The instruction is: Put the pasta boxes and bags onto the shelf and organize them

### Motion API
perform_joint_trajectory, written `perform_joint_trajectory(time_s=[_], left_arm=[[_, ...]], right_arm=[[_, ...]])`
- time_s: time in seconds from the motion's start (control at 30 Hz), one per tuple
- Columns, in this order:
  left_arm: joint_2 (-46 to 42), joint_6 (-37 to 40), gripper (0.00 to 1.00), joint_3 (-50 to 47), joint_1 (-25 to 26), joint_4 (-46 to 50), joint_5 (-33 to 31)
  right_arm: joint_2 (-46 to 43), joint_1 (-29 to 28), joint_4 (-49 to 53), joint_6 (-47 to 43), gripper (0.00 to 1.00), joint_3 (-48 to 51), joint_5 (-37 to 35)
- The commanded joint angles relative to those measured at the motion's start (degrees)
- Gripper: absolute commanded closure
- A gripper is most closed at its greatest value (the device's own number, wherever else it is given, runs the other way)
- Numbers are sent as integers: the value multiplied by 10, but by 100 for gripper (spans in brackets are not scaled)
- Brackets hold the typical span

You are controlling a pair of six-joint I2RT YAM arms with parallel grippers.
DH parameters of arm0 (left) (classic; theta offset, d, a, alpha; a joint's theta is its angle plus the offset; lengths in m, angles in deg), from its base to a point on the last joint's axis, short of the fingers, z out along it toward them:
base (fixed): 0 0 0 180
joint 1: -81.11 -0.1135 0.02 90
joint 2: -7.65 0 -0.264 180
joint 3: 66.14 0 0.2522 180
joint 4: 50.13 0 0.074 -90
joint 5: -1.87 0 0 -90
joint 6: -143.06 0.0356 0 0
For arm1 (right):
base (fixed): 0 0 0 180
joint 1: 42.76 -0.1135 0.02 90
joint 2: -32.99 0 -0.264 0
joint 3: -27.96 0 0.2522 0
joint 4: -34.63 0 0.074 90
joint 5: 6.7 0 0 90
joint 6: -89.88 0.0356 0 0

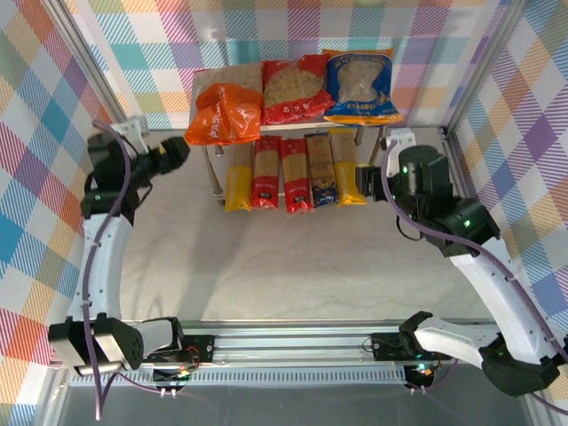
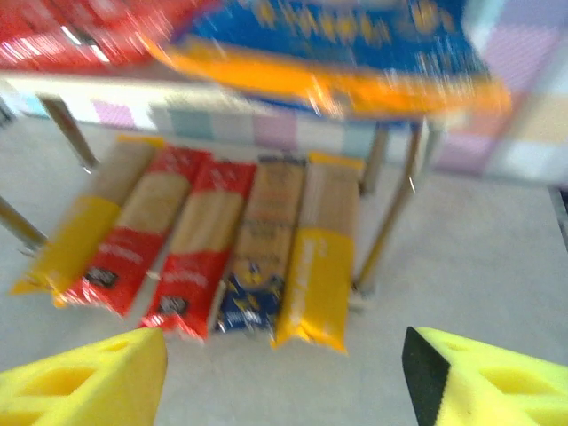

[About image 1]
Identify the dark blue gold spaghetti pack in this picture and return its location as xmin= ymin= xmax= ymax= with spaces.
xmin=305 ymin=132 xmax=339 ymax=209

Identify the orange macaroni pasta bag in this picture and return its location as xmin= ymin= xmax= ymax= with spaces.
xmin=184 ymin=63 xmax=264 ymax=146

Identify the yellow spaghetti pack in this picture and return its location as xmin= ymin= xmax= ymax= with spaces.
xmin=327 ymin=128 xmax=368 ymax=209
xmin=224 ymin=144 xmax=254 ymax=213

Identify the red spaghetti pack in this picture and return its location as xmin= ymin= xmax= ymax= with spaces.
xmin=279 ymin=137 xmax=315 ymax=215
xmin=251 ymin=135 xmax=281 ymax=210

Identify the blue pasta bag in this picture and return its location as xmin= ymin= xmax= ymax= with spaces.
xmin=322 ymin=46 xmax=404 ymax=125

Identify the red fusilli pasta bag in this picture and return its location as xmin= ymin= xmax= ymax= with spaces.
xmin=260 ymin=53 xmax=336 ymax=127

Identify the two-tier metal shelf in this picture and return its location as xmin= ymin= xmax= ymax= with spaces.
xmin=189 ymin=66 xmax=397 ymax=208

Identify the small circuit board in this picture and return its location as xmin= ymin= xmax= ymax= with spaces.
xmin=406 ymin=363 xmax=438 ymax=388
xmin=153 ymin=364 xmax=197 ymax=388

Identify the aluminium frame post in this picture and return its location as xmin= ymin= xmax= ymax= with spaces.
xmin=441 ymin=0 xmax=533 ymax=134
xmin=42 ymin=0 xmax=139 ymax=134

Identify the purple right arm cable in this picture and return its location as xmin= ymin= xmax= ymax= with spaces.
xmin=382 ymin=139 xmax=568 ymax=416

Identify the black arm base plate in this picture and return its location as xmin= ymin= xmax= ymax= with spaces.
xmin=146 ymin=335 xmax=217 ymax=363
xmin=370 ymin=332 xmax=454 ymax=363

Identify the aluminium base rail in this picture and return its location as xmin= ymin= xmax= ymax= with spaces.
xmin=48 ymin=317 xmax=540 ymax=370

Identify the white slotted cable duct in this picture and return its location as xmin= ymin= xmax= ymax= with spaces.
xmin=69 ymin=370 xmax=409 ymax=387

